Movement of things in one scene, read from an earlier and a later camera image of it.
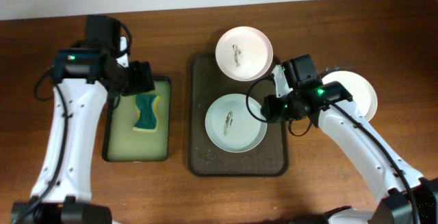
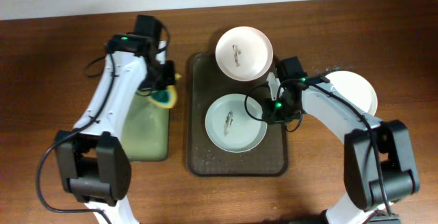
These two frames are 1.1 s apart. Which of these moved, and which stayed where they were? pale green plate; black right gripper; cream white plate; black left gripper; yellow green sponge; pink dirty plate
Moved: yellow green sponge; black left gripper
Stayed: pink dirty plate; cream white plate; pale green plate; black right gripper
